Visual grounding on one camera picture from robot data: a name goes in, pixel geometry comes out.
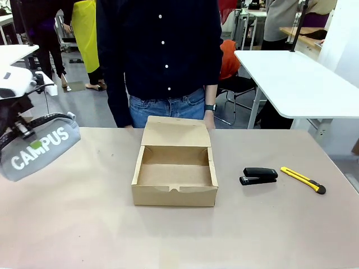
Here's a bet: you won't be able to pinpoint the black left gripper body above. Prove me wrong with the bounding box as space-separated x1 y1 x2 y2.
0 96 34 138

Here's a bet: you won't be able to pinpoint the small white table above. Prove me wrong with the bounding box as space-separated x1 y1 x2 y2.
0 44 40 66

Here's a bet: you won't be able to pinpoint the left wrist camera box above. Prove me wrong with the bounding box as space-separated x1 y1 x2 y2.
33 72 58 98

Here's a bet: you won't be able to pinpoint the yellow utility knife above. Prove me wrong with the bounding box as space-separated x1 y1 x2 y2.
280 166 327 195

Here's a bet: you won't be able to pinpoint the black pole stand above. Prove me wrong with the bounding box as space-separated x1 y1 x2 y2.
16 0 36 48
288 0 310 53

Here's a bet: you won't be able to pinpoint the person in grey sweater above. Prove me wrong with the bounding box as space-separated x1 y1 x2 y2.
262 0 337 51

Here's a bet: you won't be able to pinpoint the person in yellow apron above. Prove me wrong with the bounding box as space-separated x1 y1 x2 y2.
63 0 108 91

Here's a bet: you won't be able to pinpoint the flat board on floor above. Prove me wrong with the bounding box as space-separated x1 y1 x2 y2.
63 81 85 92

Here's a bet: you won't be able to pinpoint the person in dark shirt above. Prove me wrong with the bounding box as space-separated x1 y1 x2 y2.
95 0 224 129

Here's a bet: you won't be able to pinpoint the red cloth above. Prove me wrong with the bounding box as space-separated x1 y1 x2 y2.
218 0 238 26

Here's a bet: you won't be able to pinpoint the large white table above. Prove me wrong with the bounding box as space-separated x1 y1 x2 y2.
234 49 359 129

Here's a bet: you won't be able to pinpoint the person's bare left forearm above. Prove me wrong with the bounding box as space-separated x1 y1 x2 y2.
204 84 219 106

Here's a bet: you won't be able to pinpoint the grey CAMPUS pencil case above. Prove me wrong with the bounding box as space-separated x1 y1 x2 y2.
0 111 81 182

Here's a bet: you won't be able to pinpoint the black office chair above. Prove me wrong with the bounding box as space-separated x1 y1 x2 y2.
215 75 257 126

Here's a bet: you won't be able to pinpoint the brown cardboard box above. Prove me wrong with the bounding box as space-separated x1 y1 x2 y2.
131 115 219 207

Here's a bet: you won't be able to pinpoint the person in dark clothes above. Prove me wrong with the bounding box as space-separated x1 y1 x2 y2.
11 0 68 85

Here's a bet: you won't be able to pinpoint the person's left hand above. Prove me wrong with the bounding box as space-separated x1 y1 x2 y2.
204 111 216 131

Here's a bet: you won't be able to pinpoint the wooden workbench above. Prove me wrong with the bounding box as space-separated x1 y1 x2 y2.
279 26 328 53

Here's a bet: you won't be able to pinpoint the orange jacket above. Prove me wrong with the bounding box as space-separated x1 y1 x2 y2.
218 39 242 82

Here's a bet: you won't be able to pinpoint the person's sleeved right forearm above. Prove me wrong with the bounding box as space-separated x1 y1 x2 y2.
108 81 133 128

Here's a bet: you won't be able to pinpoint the black stapler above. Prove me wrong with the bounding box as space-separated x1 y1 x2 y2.
239 167 279 186

